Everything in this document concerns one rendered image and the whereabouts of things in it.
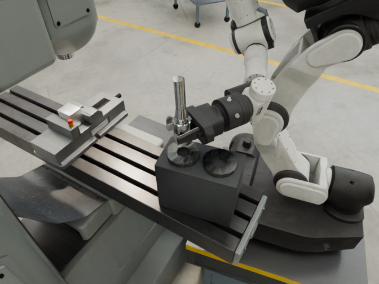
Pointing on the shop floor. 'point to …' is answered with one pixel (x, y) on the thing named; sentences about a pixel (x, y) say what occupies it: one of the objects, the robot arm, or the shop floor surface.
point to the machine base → (161, 260)
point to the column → (22, 253)
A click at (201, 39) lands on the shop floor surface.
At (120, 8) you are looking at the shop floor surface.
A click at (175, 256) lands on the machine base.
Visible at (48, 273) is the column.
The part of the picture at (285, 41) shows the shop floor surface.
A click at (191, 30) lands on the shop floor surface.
